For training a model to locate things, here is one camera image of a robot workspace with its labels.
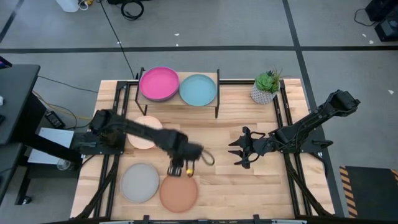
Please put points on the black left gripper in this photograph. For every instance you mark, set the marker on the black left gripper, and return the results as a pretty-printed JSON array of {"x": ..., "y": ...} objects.
[{"x": 185, "y": 152}]

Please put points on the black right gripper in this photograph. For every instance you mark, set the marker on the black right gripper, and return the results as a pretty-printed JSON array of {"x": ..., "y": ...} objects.
[{"x": 258, "y": 146}]

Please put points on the terracotta orange plate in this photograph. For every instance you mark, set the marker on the terracotta orange plate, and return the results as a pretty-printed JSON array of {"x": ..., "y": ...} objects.
[{"x": 178, "y": 194}]

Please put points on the light grey plate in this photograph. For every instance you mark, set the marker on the light grey plate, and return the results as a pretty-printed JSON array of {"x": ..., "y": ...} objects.
[{"x": 140, "y": 183}]

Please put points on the pale peach plate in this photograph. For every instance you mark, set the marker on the pale peach plate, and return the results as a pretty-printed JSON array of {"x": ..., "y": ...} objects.
[{"x": 141, "y": 143}]

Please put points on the large blue bowl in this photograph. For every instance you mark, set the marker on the large blue bowl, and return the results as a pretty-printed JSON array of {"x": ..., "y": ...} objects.
[{"x": 198, "y": 90}]

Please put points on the purple plate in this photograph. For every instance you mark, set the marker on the purple plate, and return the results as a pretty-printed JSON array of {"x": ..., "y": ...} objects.
[{"x": 160, "y": 100}]

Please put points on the pink plate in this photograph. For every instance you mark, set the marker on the pink plate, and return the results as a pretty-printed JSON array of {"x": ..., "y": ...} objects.
[{"x": 159, "y": 83}]

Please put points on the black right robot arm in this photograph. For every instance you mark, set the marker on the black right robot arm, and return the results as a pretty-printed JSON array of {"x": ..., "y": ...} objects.
[{"x": 311, "y": 121}]

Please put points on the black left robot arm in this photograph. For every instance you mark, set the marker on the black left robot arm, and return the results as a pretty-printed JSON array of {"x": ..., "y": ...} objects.
[{"x": 140, "y": 129}]

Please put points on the wooden shelf with black legs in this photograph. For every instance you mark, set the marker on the wooden shelf with black legs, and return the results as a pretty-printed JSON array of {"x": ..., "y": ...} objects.
[{"x": 213, "y": 75}]

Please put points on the succulent in white patterned pot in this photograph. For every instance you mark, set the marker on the succulent in white patterned pot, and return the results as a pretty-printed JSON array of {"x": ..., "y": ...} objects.
[{"x": 262, "y": 96}]

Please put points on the clear glass jar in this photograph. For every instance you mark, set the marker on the clear glass jar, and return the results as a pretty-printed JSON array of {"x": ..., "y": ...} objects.
[{"x": 63, "y": 165}]

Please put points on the white flat board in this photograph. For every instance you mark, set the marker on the white flat board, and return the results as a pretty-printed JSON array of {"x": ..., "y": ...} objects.
[{"x": 56, "y": 137}]

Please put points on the black power adapter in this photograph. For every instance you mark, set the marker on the black power adapter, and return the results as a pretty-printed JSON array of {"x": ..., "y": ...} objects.
[{"x": 55, "y": 119}]

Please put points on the black mat with hazard stripes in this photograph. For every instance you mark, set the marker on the black mat with hazard stripes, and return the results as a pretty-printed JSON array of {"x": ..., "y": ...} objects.
[{"x": 370, "y": 193}]

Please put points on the black desk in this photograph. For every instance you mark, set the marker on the black desk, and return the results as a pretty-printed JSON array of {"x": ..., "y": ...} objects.
[{"x": 15, "y": 99}]

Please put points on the black equipment case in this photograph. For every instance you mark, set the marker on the black equipment case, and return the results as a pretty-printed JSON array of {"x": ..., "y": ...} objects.
[
  {"x": 384, "y": 9},
  {"x": 388, "y": 29}
]

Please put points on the white container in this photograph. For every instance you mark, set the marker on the white container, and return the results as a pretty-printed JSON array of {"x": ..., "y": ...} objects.
[{"x": 66, "y": 4}]

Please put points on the dark device with colourful screen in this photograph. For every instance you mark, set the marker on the dark device with colourful screen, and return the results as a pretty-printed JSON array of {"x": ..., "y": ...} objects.
[{"x": 3, "y": 63}]

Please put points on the black aluminium table frame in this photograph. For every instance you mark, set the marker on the black aluminium table frame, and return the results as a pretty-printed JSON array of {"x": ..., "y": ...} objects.
[{"x": 236, "y": 82}]

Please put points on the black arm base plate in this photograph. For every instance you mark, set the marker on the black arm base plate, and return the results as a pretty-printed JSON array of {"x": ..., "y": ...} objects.
[
  {"x": 317, "y": 144},
  {"x": 84, "y": 144}
]

